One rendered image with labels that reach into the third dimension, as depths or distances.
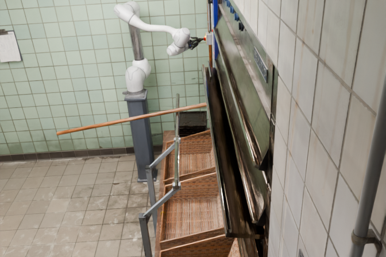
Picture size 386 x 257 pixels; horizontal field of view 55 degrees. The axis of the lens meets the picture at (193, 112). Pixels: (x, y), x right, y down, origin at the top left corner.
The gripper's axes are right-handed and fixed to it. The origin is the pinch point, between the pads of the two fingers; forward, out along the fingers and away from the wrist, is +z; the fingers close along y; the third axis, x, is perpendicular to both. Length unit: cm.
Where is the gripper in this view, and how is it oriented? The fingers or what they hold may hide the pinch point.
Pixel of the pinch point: (200, 39)
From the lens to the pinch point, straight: 355.6
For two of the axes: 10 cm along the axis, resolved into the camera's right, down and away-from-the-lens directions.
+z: 6.8, -3.8, 6.3
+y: 0.6, 8.8, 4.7
